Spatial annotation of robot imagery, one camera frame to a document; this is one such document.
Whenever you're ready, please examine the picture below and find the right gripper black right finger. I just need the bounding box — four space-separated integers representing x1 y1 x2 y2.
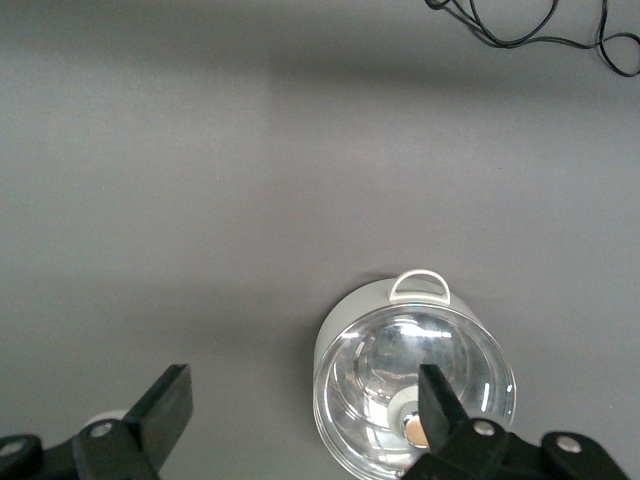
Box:
399 363 631 480

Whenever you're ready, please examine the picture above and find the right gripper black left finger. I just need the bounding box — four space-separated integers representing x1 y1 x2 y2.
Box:
0 363 195 480

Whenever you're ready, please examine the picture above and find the grey cooking pot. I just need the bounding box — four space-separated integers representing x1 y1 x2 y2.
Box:
313 269 517 480

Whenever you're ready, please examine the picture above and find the dark grey table mat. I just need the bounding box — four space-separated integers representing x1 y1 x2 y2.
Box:
0 0 640 480

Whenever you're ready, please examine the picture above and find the thin black loose cable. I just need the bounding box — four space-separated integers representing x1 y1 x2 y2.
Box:
424 0 640 79

